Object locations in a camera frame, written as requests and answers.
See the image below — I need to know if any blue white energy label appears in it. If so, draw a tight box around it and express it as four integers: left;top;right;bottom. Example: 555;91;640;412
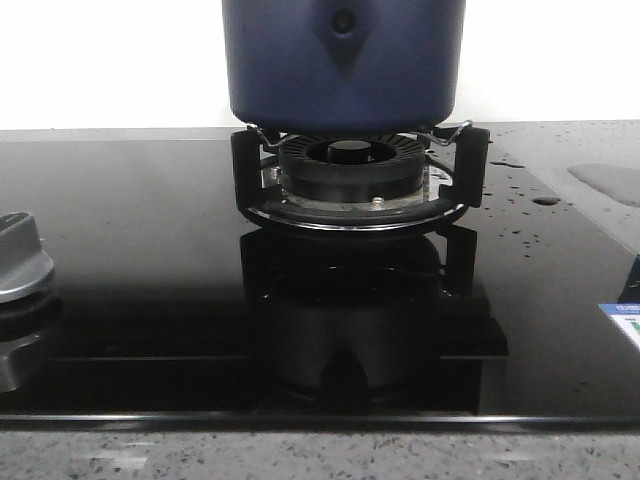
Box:
599;303;640;350

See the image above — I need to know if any black pot support grate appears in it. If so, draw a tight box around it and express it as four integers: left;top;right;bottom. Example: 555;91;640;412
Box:
230;121;490;235

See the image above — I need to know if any black glass cooktop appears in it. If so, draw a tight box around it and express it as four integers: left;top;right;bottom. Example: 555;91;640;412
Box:
1;138;639;430

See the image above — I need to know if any black gas burner head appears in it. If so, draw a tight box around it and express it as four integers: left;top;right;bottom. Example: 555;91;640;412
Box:
278;135;426;203

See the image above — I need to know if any dark blue cooking pot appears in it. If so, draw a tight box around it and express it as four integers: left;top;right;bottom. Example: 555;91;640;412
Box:
221;1;466;135

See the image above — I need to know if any silver stove control knob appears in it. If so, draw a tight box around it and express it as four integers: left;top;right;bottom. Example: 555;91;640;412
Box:
1;212;54;304

